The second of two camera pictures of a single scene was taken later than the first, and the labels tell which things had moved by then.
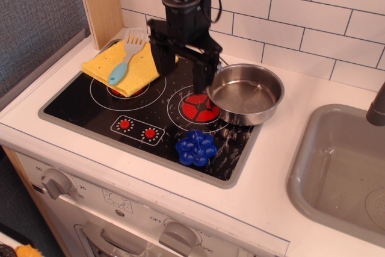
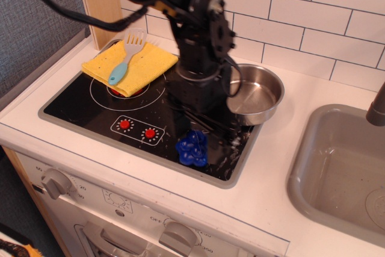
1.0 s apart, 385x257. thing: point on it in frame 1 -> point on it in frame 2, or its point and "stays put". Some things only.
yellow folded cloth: (141, 68) stays put
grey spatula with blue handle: (134, 40) stays put
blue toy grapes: (196, 148) stays put
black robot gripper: (187, 23) -> (202, 97)
